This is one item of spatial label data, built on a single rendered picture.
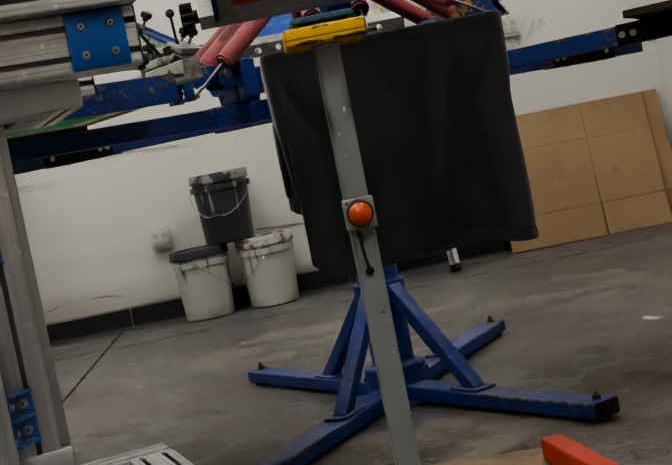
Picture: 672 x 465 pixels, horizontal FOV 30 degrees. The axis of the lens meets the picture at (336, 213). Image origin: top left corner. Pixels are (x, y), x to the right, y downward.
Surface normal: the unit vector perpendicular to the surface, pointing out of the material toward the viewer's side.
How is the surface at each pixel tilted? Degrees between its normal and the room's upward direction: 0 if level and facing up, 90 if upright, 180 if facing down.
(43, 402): 90
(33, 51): 90
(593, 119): 82
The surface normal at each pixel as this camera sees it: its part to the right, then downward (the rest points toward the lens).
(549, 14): 0.06, 0.04
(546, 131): 0.01, -0.18
